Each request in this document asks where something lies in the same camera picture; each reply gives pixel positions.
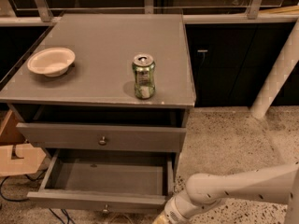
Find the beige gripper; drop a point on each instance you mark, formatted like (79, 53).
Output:
(169, 216)

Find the grey drawer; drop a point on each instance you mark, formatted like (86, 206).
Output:
(102, 137)
(107, 181)

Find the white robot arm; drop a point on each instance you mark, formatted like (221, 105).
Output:
(279, 184)

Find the grey top drawer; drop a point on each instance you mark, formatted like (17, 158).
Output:
(102, 137)

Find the grey drawer cabinet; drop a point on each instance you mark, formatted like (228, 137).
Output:
(99, 86)

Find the green soda can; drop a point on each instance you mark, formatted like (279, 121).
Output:
(143, 67)

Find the wooden block piece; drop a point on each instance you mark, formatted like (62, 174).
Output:
(18, 156)

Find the white paper bowl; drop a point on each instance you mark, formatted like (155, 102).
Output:
(51, 62)

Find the metal window railing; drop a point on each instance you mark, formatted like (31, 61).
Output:
(47, 12)

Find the black wall cabinet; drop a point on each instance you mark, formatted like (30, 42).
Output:
(230, 62)

